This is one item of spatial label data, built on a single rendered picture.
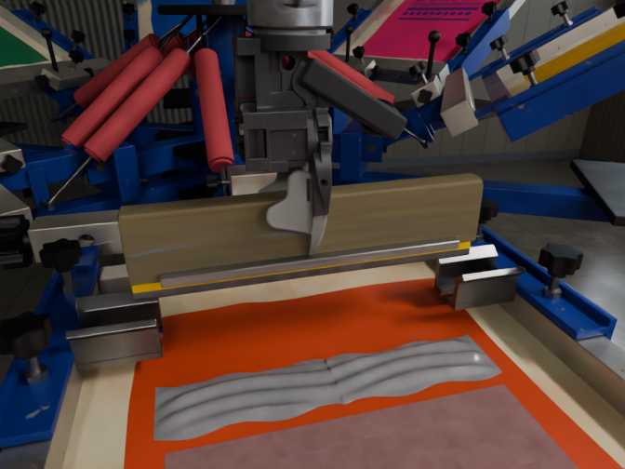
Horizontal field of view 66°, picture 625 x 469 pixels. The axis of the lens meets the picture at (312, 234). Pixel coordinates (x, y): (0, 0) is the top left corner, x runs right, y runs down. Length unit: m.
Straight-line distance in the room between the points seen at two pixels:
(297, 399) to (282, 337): 0.11
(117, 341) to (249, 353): 0.14
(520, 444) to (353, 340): 0.20
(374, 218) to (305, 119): 0.14
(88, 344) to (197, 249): 0.14
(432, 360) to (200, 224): 0.29
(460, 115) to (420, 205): 0.40
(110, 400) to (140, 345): 0.06
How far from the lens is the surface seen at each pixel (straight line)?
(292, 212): 0.47
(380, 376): 0.53
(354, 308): 0.64
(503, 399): 0.54
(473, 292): 0.62
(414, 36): 1.91
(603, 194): 1.22
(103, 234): 0.73
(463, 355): 0.57
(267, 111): 0.44
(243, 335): 0.59
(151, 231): 0.48
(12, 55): 1.83
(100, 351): 0.54
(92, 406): 0.55
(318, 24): 0.44
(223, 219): 0.48
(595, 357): 0.58
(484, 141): 4.87
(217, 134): 0.96
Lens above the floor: 1.31
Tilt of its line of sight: 25 degrees down
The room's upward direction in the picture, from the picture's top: straight up
